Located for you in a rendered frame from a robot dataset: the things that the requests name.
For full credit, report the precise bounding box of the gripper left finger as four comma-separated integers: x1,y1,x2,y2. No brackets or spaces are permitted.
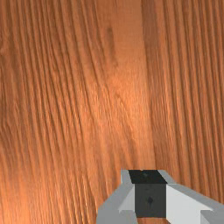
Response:
95,169,151,224

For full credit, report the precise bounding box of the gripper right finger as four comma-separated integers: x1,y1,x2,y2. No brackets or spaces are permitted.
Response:
150,169,224,224

